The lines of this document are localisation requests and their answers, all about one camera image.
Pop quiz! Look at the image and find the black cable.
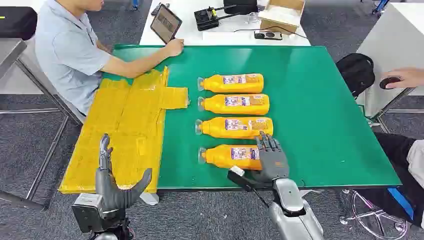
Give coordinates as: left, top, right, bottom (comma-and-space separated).
233, 25, 309, 40

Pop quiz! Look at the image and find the orange drink bottle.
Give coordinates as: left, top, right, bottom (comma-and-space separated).
197, 73, 265, 94
194, 116, 275, 140
198, 144, 266, 171
197, 93, 271, 116

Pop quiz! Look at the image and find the yellow sheet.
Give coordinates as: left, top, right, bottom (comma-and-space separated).
58, 66, 190, 195

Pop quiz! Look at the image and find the open cardboard box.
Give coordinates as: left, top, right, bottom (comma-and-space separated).
257, 0, 306, 36

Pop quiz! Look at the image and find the green table mat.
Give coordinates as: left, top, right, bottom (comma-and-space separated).
102, 44, 402, 190

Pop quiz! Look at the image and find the white side table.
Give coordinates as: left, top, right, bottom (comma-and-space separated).
356, 2, 424, 120

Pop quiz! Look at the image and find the chrome chair base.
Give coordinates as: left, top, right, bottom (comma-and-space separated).
339, 189, 410, 240

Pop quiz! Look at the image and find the black computer mouse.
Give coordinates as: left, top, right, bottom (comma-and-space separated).
379, 76, 402, 90

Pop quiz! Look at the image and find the white table bracket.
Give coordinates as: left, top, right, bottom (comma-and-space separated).
139, 192, 160, 207

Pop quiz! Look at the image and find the seated person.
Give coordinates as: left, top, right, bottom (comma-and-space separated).
34, 0, 185, 117

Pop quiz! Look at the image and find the black bag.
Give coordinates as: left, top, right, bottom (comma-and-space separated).
223, 0, 259, 15

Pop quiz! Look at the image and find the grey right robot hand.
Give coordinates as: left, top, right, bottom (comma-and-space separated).
251, 130, 291, 183

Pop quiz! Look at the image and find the black tablet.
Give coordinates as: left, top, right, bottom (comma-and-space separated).
149, 3, 183, 45

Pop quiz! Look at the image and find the black device with antennas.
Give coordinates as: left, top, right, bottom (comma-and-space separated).
194, 4, 240, 32

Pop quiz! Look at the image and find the person's hand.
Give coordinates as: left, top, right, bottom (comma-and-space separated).
380, 67, 424, 90

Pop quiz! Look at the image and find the black seat cushion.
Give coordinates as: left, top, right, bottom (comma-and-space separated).
0, 6, 38, 41

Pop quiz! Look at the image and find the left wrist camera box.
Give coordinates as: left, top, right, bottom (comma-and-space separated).
71, 193, 107, 234

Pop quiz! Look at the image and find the black backpack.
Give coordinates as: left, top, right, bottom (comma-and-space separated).
335, 52, 376, 99

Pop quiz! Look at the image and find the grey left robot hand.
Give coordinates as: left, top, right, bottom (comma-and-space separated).
95, 133, 153, 211

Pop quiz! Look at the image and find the person on chair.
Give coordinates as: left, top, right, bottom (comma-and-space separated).
357, 132, 424, 229

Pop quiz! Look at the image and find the grey metal table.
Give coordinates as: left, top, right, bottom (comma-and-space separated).
0, 38, 84, 211

